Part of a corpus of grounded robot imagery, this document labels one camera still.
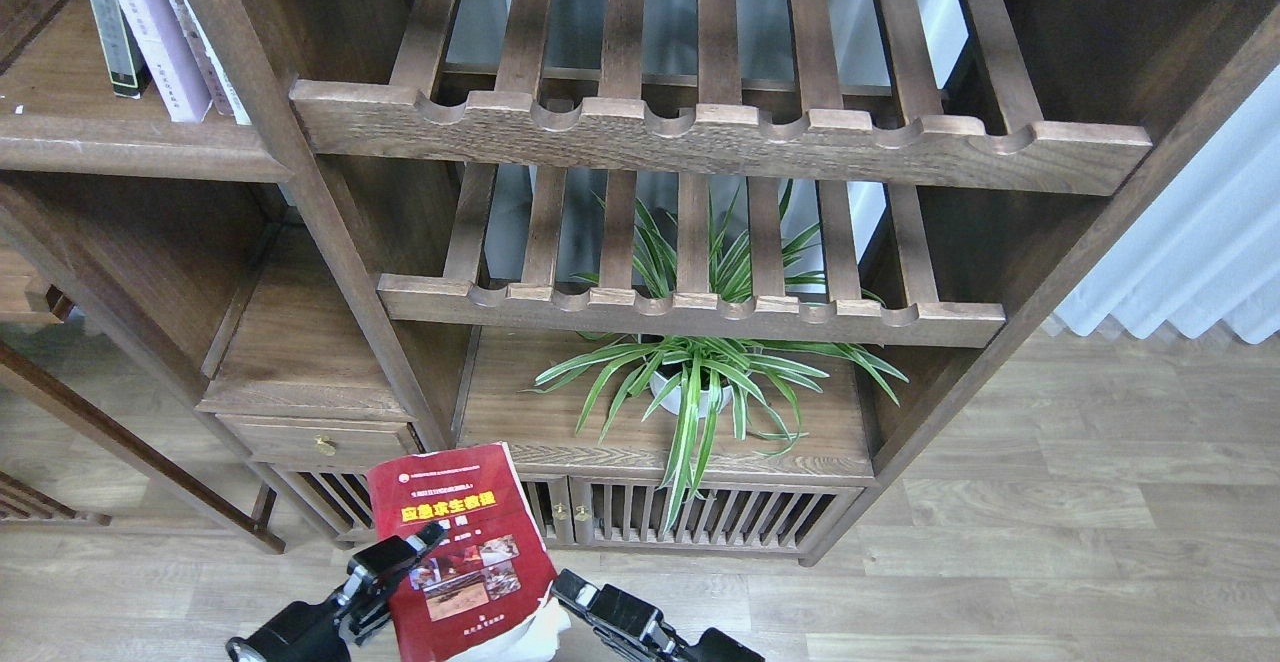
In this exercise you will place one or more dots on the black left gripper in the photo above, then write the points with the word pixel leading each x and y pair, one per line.
pixel 352 614

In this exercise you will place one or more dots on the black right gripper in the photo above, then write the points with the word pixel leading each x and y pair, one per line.
pixel 635 630

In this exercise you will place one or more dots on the red cover book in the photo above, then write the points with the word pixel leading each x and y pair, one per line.
pixel 483 593

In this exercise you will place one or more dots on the white and purple book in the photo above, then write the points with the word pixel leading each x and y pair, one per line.
pixel 174 69

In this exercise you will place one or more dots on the yellow and black book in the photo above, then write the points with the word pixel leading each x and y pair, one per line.
pixel 126 68

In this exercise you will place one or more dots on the white book upright on shelf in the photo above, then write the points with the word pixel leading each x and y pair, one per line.
pixel 222 93

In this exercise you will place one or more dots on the brass drawer knob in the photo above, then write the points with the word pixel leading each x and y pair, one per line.
pixel 325 445

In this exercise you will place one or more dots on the dark wooden bookshelf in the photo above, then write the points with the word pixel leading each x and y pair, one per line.
pixel 434 198

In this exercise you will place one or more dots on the green spider plant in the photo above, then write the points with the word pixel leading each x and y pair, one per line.
pixel 704 374

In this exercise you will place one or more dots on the wooden furniture at left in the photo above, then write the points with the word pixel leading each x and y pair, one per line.
pixel 28 297

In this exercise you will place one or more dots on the white curtain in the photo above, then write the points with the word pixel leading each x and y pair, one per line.
pixel 1206 252

